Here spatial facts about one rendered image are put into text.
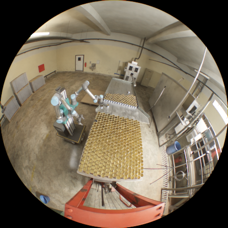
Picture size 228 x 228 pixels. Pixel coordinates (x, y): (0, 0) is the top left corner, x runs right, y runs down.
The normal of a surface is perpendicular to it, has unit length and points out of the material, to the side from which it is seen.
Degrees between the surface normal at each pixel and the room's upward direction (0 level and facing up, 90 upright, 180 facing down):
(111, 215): 0
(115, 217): 0
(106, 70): 90
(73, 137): 0
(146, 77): 90
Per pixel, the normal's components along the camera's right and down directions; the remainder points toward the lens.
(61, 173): 0.18, -0.68
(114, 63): -0.12, 0.70
